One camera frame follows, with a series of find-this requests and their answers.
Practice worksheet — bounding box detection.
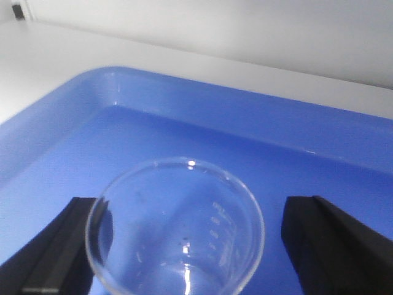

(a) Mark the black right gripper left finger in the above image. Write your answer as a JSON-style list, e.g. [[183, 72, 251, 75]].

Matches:
[[1, 197, 108, 294]]

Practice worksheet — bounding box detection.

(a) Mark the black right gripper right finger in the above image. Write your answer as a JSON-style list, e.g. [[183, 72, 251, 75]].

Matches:
[[281, 196, 392, 294]]

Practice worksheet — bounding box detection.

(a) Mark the clear glass beaker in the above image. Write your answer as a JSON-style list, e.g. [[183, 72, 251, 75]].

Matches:
[[85, 157, 265, 294]]

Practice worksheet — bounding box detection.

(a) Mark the blue plastic tray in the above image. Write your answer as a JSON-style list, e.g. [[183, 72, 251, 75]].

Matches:
[[1, 68, 392, 294]]

